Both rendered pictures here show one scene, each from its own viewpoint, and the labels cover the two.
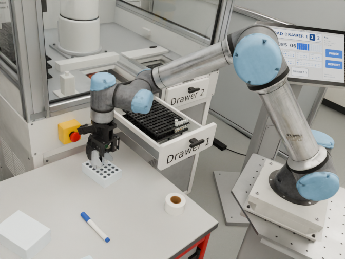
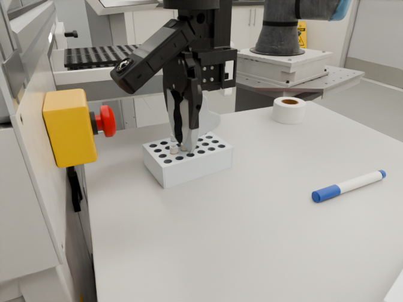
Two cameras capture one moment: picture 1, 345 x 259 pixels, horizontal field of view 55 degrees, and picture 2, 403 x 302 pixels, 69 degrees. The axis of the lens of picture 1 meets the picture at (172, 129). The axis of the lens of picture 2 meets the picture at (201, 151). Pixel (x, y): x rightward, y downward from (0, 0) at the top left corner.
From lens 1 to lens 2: 1.11 m
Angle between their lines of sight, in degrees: 55
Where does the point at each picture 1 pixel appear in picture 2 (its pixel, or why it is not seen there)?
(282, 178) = (276, 43)
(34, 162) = (65, 280)
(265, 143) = (125, 102)
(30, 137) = (39, 187)
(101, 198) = (260, 172)
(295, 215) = (319, 56)
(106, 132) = (226, 17)
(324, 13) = not seen: outside the picture
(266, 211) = (301, 72)
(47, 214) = (320, 262)
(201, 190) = not seen: hidden behind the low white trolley
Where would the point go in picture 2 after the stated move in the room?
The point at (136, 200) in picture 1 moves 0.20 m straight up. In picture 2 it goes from (268, 141) to (282, 31)
